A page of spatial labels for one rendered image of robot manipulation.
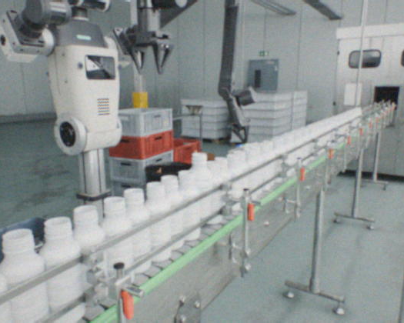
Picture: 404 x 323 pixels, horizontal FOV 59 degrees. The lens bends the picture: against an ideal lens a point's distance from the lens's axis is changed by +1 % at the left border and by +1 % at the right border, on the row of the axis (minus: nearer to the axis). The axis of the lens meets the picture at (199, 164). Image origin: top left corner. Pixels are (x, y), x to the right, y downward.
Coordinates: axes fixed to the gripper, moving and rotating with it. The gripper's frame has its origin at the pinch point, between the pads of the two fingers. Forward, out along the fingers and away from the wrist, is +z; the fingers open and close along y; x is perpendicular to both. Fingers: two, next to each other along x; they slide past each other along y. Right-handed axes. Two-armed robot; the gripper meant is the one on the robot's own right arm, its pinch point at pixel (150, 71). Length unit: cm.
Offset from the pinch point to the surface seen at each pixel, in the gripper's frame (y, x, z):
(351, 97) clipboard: -23, 474, 24
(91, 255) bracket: 20, -41, 29
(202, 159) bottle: 16.5, -1.6, 21.4
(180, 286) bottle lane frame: 20, -17, 46
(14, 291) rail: 18, -52, 29
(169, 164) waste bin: -137, 192, 78
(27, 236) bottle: 16, -48, 24
